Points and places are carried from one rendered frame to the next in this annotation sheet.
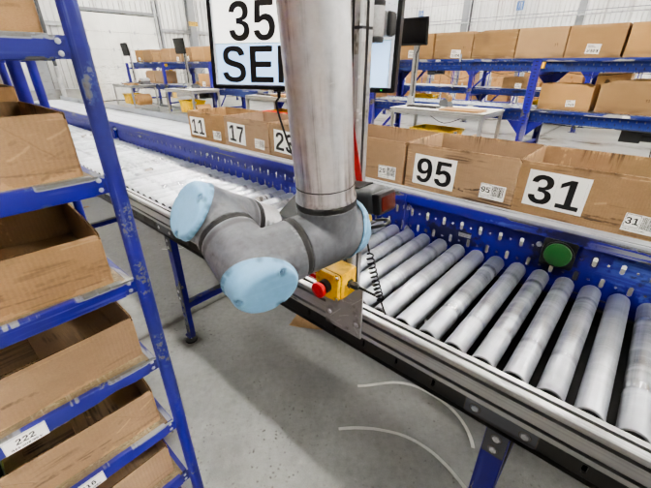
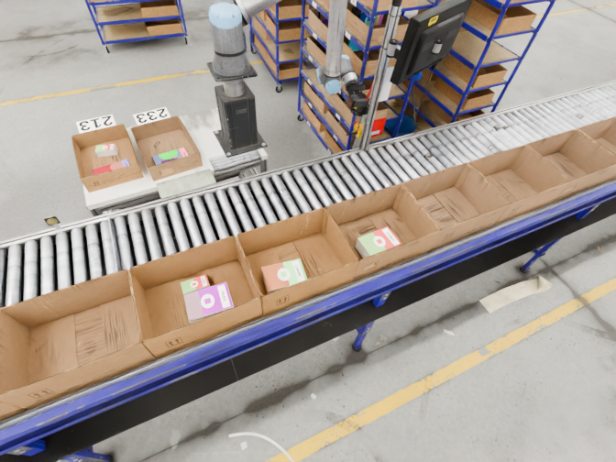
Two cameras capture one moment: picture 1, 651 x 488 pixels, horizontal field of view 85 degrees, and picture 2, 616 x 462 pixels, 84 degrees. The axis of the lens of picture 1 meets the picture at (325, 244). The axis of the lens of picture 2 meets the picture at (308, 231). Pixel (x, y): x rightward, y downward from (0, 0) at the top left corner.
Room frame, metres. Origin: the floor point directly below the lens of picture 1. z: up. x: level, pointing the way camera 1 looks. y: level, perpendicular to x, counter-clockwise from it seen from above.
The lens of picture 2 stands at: (1.08, -1.82, 2.14)
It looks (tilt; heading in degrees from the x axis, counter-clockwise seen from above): 53 degrees down; 109
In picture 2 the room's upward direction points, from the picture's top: 6 degrees clockwise
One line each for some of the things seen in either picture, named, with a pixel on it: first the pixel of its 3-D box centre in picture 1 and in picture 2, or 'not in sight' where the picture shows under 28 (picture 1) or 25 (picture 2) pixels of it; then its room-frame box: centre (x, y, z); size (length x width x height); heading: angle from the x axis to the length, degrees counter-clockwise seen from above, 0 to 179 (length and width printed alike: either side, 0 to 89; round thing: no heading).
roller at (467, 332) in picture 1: (490, 303); (344, 191); (0.80, -0.45, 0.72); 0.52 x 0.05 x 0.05; 138
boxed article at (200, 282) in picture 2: not in sight; (195, 286); (0.49, -1.38, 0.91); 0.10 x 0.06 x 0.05; 48
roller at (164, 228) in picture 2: not in sight; (168, 244); (0.15, -1.18, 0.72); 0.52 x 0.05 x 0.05; 138
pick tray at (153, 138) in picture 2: not in sight; (166, 147); (-0.24, -0.66, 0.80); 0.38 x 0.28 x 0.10; 144
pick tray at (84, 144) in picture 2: not in sight; (107, 156); (-0.47, -0.88, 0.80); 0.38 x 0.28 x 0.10; 142
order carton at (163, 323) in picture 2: not in sight; (198, 293); (0.54, -1.42, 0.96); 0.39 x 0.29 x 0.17; 48
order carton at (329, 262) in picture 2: not in sight; (295, 258); (0.80, -1.13, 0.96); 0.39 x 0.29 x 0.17; 48
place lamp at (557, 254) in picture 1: (557, 255); not in sight; (0.91, -0.67, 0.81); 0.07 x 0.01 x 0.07; 48
